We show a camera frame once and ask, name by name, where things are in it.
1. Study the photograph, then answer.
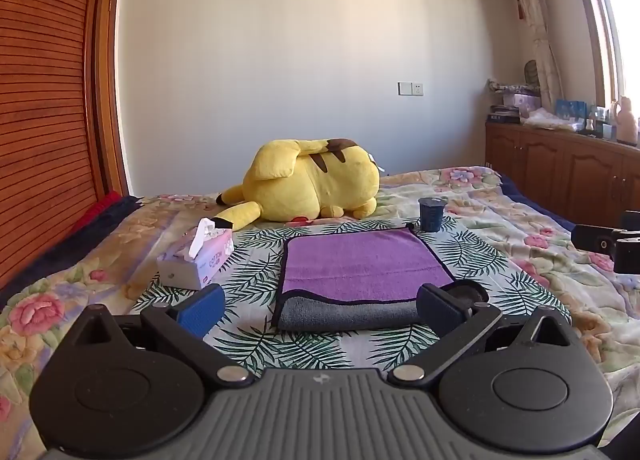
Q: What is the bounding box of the pink figurine on cabinet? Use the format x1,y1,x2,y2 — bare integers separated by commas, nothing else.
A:
614,96,640,145

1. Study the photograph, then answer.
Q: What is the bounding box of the purple and grey towel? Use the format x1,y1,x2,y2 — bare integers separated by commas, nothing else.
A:
272,226,457,332

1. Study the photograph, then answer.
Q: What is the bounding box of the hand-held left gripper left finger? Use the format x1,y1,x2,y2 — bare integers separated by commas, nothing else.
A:
65,284,255,386

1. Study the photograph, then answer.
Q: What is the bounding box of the yellow plush toy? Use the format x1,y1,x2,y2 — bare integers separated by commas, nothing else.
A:
208,138,387,232

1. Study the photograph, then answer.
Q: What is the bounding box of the floral folded cloth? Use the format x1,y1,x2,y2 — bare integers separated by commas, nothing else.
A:
486,78,541,95

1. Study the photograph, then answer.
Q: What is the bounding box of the patterned beige curtain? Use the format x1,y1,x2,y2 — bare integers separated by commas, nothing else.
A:
495,0,565,114

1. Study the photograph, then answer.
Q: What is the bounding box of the wooden cabinet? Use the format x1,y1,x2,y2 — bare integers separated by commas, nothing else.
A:
485,120,640,233

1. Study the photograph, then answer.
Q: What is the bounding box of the pink white tissue box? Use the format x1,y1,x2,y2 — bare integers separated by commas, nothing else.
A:
156,218,235,290

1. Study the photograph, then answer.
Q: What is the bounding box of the leaf print cloth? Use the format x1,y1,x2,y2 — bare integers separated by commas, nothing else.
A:
131,216,572,375

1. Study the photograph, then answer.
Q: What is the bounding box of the dark blue bed sheet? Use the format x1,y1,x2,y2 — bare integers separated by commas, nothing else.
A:
500,174,577,233

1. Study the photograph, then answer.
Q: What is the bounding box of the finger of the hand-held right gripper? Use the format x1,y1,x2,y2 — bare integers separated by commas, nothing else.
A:
571,223,627,255

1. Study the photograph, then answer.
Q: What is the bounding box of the slatted wooden wardrobe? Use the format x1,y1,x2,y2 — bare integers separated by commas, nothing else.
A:
0,0,132,291

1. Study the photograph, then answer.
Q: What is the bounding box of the purple box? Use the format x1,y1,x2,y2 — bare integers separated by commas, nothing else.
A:
502,93,542,114

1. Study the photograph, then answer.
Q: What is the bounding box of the red cloth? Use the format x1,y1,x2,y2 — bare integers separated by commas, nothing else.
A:
70,191,122,236

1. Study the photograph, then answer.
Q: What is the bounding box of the stack of books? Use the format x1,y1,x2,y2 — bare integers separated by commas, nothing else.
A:
489,104,522,125

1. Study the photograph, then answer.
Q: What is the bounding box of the dark blue blanket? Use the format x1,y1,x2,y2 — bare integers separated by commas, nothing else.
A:
0,194,143,297

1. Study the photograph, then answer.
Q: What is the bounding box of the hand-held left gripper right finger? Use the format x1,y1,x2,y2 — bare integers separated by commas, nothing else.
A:
389,284,576,386

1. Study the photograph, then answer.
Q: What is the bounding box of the dark blue cup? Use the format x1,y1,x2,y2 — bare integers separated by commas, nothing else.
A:
418,197,448,233

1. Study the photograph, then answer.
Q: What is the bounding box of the window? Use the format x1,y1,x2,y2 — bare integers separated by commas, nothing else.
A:
567,0,640,114

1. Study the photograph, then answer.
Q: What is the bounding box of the clear plastic bag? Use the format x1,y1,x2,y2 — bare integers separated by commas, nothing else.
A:
520,108,578,132

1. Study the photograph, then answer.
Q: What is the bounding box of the blue picture box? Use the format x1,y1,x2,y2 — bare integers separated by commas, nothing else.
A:
555,99,587,122

